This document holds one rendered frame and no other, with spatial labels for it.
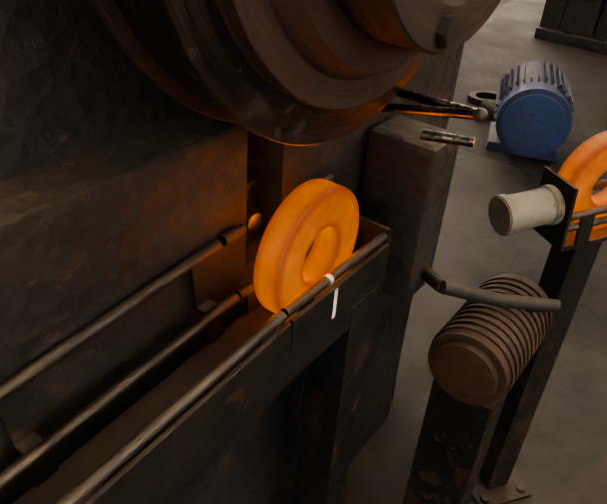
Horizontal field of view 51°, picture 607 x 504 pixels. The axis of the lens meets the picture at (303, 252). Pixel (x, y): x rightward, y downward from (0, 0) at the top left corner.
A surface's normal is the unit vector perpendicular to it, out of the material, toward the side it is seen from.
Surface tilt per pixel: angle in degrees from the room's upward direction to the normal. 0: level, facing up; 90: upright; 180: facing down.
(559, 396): 0
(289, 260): 90
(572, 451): 0
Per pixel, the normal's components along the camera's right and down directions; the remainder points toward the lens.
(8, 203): 0.07, -0.83
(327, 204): 0.81, 0.37
